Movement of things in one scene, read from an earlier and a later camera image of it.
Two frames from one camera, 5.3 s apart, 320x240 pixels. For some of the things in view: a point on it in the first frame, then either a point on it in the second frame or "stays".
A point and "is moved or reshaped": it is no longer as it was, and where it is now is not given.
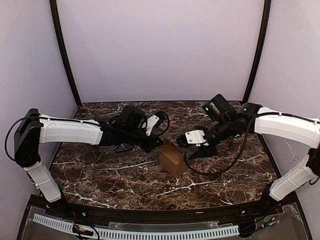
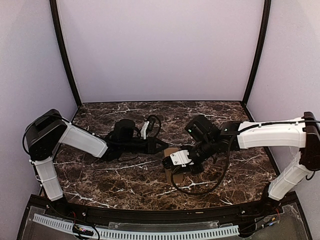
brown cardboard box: x=172 y=159 is moved or reshaped
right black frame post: x=265 y=28 stays
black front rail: x=234 y=215 stays
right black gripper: x=204 y=153 → x=199 y=169
